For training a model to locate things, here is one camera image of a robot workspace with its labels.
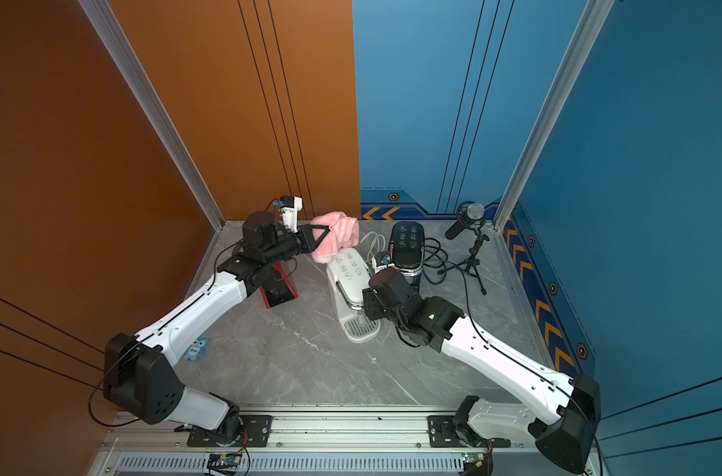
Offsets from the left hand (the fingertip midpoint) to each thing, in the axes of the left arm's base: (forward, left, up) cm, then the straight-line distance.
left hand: (329, 225), depth 77 cm
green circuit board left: (-48, +25, -33) cm, 63 cm away
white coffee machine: (-10, -5, -8) cm, 14 cm away
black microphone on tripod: (+11, -41, -7) cm, 43 cm away
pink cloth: (-1, -4, -2) cm, 4 cm away
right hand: (-15, -11, -9) cm, 20 cm away
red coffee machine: (-4, +18, -24) cm, 31 cm away
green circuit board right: (-47, -37, -34) cm, 69 cm away
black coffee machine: (-1, -21, -9) cm, 23 cm away
